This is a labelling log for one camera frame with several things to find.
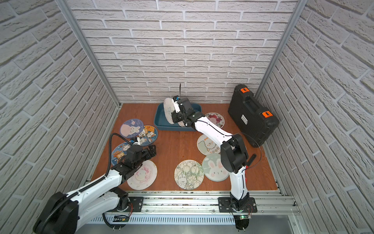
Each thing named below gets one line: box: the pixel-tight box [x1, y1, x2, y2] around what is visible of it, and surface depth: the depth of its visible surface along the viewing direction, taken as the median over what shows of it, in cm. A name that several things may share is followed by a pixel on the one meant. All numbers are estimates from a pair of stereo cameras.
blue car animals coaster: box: [111, 141, 131, 166], surface depth 94 cm
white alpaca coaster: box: [196, 134, 222, 156], surface depth 97 cm
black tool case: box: [227, 83, 280, 148], surface depth 87 cm
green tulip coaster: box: [174, 159, 205, 191], surface depth 85 cm
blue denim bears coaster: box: [136, 124, 158, 147], surface depth 103 cm
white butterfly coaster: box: [163, 97, 177, 125], surface depth 92 cm
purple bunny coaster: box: [119, 118, 144, 138], surface depth 107 cm
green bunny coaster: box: [202, 153, 230, 182], surface depth 89 cm
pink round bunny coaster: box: [126, 159, 158, 191], surface depth 85 cm
